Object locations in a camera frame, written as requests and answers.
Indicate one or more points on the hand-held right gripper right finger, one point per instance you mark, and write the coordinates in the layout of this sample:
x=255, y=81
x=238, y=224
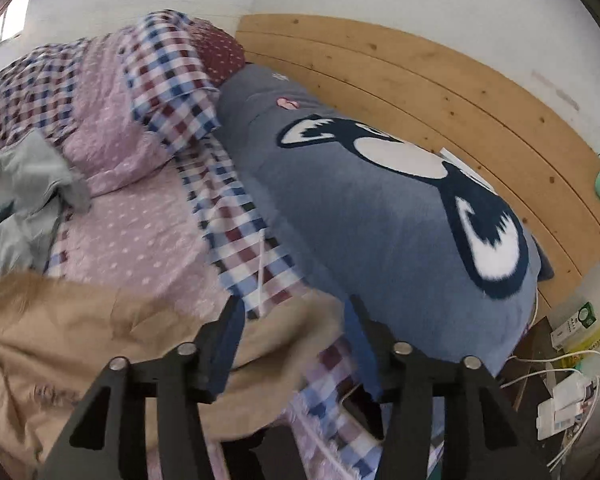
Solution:
x=365, y=355

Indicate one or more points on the blue-grey animal face pillow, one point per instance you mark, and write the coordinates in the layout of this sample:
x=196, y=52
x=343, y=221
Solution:
x=380, y=220

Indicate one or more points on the tan t-shirt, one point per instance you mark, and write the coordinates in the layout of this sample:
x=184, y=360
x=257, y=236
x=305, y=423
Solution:
x=105, y=335

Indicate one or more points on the white box with green label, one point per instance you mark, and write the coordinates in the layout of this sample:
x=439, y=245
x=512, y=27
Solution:
x=575, y=327

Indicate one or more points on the wooden headboard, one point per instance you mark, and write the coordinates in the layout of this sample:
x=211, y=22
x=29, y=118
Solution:
x=430, y=75

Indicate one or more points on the white charger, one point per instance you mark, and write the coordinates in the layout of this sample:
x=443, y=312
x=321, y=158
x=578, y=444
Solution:
x=562, y=405

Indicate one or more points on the checked and dotted duvet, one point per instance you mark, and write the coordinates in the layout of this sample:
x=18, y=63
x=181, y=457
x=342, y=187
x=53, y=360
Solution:
x=105, y=110

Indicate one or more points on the dark red dotted pillow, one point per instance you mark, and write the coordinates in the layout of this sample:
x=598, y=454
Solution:
x=220, y=50

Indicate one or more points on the light grey-blue sweatshirt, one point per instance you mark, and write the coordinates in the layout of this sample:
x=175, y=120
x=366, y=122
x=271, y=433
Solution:
x=25, y=180

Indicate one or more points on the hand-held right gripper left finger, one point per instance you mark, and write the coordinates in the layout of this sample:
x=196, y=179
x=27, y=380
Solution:
x=230, y=350

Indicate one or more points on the checked and dotted bed sheet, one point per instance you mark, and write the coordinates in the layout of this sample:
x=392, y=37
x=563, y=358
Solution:
x=130, y=230

